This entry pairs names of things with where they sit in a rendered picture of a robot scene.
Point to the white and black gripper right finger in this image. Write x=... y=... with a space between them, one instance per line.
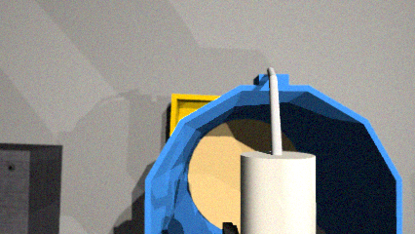
x=319 y=230

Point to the yellow shallow tray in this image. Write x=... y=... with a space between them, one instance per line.
x=183 y=105

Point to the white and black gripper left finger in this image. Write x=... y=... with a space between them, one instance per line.
x=229 y=228

